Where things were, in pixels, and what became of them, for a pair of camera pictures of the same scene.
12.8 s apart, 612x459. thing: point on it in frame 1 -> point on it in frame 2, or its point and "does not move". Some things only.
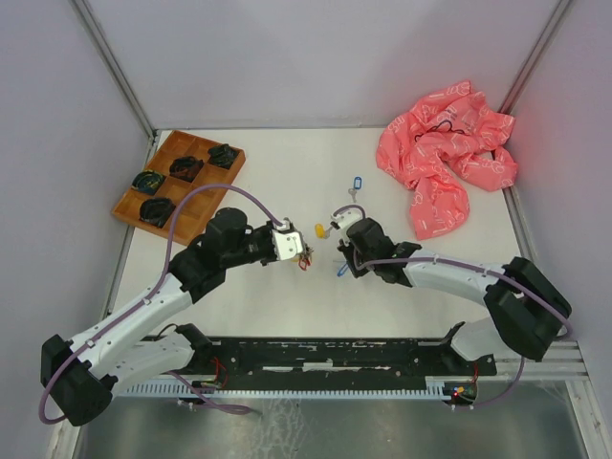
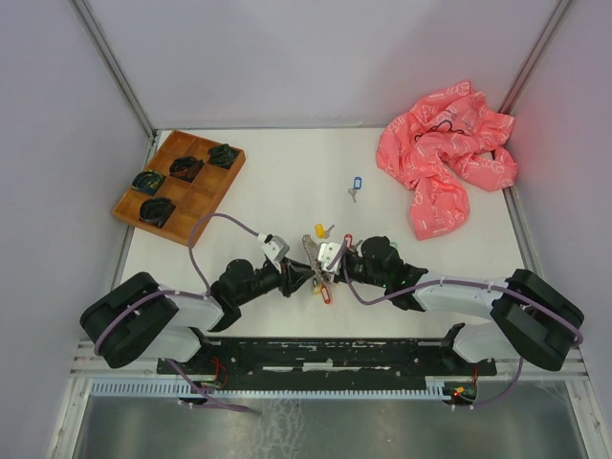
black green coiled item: (147, 182) does not move
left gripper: (267, 229) -> (291, 279)
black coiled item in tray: (185, 167) does not move
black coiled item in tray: (222, 155) does not move
